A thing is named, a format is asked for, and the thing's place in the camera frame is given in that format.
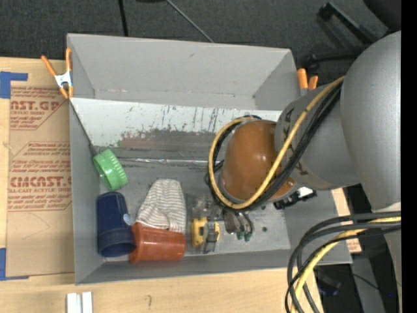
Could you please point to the yellow block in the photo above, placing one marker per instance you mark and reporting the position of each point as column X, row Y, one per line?
column 197, row 231

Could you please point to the brown cardboard board, red print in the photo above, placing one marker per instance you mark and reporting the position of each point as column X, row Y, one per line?
column 39, row 161

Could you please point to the green plastic cup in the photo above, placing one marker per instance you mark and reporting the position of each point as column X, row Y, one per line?
column 112, row 171

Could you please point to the red-brown plastic cup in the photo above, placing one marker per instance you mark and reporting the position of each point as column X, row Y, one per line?
column 158, row 244

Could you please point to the black cylinder on white bracket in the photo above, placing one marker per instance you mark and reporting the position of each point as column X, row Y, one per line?
column 288, row 201

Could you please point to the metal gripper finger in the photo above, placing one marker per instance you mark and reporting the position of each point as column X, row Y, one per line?
column 215, row 231
column 208, row 241

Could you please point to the grey metal bin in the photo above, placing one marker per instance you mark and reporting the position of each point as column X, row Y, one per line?
column 169, row 70

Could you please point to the dark blue plastic cup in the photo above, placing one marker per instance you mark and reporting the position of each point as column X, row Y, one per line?
column 112, row 220

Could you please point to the white striped cloth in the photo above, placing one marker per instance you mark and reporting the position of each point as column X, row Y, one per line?
column 163, row 204

